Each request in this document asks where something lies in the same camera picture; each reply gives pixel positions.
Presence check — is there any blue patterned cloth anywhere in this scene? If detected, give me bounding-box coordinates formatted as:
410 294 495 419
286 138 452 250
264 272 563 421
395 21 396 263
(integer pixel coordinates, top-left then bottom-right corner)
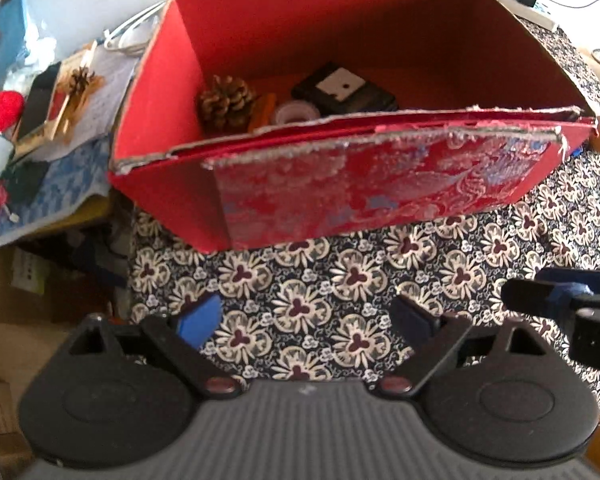
0 134 114 254

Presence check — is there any red patterned cardboard box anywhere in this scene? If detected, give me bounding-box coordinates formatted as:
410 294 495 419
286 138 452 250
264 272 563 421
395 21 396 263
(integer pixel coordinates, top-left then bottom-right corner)
107 0 599 254

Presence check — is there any white power strip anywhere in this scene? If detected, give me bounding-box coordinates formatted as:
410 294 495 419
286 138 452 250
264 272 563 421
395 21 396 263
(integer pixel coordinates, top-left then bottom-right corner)
474 0 559 32

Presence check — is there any card with pine cone decoration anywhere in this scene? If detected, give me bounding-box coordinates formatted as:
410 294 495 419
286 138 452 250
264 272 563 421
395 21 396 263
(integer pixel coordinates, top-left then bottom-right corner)
44 41 107 142

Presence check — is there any green cloth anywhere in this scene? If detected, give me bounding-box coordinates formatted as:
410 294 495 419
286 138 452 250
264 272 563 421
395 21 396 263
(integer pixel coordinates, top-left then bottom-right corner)
0 156 52 202

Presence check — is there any red plastic tool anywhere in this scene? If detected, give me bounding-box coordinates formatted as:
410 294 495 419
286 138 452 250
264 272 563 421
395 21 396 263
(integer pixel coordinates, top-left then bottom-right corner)
0 184 20 237

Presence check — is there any small pale tape roll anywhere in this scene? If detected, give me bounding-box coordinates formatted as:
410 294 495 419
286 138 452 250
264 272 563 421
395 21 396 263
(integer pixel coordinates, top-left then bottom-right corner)
273 101 317 124

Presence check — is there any red and white cloth toy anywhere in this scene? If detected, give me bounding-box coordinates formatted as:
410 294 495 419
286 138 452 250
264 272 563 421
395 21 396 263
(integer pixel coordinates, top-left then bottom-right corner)
0 89 27 182

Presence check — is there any brown cardboard box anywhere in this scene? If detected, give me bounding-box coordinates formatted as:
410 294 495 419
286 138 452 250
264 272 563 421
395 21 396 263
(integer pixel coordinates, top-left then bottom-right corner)
0 246 88 413

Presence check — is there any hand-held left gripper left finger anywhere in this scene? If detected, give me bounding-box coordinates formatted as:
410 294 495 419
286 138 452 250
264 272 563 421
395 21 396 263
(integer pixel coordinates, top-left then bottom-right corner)
67 292 242 400

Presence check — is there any yellow side table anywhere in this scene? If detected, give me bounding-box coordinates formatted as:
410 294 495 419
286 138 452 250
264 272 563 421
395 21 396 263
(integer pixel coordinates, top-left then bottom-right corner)
27 192 114 242

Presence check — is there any white paper sheet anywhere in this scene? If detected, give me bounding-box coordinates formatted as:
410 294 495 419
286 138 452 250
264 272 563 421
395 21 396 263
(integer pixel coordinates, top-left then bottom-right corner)
64 51 142 147

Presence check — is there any small orange block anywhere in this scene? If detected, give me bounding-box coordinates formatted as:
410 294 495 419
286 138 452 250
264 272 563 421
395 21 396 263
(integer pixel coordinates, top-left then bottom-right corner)
246 93 277 134

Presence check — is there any white plastic bag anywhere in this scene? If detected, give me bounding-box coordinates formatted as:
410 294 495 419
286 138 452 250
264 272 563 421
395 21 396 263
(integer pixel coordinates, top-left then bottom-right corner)
25 34 59 72

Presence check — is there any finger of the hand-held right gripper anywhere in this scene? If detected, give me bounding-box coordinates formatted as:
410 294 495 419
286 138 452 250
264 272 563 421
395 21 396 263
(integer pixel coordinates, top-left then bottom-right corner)
500 280 600 319
536 267 600 297

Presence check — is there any brown pine cone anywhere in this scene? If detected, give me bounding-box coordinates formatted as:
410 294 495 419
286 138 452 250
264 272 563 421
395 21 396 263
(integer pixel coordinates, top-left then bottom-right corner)
199 74 257 130

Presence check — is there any coiled white cable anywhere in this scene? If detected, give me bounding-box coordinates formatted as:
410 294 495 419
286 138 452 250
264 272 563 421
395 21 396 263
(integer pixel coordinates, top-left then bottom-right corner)
102 1 167 57

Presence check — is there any black box with white card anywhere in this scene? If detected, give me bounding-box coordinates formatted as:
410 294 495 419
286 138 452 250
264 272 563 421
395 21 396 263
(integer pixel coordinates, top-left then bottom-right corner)
290 62 400 115

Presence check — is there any dark notebook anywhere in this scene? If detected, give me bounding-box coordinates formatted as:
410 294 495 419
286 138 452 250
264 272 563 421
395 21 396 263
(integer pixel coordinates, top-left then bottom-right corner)
16 61 64 142

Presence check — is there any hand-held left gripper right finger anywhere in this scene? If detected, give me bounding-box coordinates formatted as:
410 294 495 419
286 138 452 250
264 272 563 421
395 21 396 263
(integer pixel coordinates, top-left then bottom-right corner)
380 294 548 397

